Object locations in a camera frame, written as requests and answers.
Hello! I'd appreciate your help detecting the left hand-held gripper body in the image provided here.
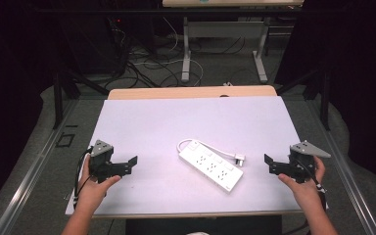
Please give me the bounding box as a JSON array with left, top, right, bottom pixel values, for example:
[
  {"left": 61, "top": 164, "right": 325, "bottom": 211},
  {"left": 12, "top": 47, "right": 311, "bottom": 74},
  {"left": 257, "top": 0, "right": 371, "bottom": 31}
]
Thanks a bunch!
[{"left": 87, "top": 139, "right": 115, "bottom": 184}]

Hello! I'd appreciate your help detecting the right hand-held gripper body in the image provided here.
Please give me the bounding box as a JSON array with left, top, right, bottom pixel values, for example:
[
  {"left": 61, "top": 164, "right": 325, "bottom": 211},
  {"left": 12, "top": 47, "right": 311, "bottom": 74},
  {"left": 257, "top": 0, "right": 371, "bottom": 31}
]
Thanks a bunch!
[{"left": 288, "top": 140, "right": 332, "bottom": 184}]

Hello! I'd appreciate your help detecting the person's right hand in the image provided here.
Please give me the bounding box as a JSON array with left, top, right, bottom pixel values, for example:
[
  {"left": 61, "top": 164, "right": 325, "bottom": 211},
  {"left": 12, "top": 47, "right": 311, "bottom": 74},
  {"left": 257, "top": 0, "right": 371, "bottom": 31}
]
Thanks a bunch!
[{"left": 277, "top": 155, "right": 327, "bottom": 214}]

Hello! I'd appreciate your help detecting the person's left hand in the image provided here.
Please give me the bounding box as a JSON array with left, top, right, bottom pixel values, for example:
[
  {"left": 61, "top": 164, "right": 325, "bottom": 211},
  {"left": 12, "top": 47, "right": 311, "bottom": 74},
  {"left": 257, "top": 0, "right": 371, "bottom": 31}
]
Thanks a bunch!
[{"left": 76, "top": 154, "right": 122, "bottom": 214}]

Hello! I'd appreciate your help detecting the white power plug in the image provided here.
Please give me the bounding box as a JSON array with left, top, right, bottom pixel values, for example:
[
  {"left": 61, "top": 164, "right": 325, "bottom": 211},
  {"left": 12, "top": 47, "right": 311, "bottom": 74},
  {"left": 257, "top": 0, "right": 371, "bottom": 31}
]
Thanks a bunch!
[{"left": 233, "top": 154, "right": 247, "bottom": 167}]

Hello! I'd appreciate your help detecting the white power strip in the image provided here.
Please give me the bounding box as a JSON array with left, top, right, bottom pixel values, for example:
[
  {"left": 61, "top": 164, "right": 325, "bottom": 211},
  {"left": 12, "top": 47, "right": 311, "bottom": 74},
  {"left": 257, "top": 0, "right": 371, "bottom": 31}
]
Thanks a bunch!
[{"left": 178, "top": 140, "right": 245, "bottom": 194}]

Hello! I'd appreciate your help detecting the white table mat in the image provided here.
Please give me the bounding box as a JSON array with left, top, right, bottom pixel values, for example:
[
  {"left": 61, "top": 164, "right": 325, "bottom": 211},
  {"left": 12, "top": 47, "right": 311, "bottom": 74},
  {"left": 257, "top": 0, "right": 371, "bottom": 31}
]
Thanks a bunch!
[{"left": 65, "top": 95, "right": 304, "bottom": 217}]

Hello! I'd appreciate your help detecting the black metal stand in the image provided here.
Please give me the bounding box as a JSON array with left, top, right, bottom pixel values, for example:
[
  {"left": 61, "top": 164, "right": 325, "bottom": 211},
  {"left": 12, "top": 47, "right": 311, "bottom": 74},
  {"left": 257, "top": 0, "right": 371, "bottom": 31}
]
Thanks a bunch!
[
  {"left": 52, "top": 70, "right": 111, "bottom": 130},
  {"left": 274, "top": 67, "right": 331, "bottom": 131}
]

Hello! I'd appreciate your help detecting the wooden table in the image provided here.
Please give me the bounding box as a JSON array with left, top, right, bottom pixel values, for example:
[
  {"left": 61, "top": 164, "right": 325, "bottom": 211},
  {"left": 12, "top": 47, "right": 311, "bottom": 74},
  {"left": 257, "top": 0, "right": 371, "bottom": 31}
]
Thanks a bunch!
[{"left": 107, "top": 84, "right": 279, "bottom": 101}]

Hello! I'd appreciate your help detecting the desk with white legs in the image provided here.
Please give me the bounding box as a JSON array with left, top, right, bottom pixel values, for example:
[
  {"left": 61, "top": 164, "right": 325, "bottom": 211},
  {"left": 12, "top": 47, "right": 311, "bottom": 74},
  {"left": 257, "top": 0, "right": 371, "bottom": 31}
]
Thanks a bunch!
[{"left": 162, "top": 0, "right": 306, "bottom": 84}]

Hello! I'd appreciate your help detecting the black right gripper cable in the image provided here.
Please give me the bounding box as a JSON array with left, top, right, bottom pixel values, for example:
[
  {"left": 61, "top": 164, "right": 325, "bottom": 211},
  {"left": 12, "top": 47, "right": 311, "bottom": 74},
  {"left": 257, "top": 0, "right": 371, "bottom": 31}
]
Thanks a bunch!
[{"left": 298, "top": 159, "right": 329, "bottom": 210}]

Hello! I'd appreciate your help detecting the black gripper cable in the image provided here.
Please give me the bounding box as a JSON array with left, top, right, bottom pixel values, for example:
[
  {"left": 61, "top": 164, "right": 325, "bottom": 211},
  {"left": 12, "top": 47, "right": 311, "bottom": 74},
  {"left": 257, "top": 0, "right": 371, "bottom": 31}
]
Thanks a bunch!
[
  {"left": 298, "top": 159, "right": 329, "bottom": 210},
  {"left": 72, "top": 147, "right": 94, "bottom": 210}
]

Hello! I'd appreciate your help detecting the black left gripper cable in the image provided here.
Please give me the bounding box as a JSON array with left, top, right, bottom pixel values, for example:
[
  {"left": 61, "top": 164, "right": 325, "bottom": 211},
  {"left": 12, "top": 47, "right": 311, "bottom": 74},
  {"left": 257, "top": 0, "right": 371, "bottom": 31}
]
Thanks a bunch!
[{"left": 72, "top": 147, "right": 94, "bottom": 210}]

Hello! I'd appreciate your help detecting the aluminium floor rail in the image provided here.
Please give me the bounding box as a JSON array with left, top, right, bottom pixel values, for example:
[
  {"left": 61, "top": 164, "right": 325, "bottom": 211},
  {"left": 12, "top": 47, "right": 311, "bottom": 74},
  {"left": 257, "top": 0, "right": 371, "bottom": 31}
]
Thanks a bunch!
[
  {"left": 306, "top": 99, "right": 376, "bottom": 235},
  {"left": 0, "top": 99, "right": 79, "bottom": 235}
]

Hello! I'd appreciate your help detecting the white power strip cable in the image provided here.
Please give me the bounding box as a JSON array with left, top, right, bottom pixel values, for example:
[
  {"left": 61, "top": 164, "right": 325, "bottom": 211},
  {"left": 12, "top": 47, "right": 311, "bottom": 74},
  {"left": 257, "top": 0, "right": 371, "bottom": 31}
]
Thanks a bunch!
[{"left": 176, "top": 138, "right": 238, "bottom": 161}]

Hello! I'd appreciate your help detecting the tangle of floor cables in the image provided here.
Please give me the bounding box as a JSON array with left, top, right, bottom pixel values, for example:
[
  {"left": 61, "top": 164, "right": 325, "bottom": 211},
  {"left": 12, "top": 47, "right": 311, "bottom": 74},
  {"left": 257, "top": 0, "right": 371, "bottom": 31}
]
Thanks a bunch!
[{"left": 107, "top": 18, "right": 205, "bottom": 89}]

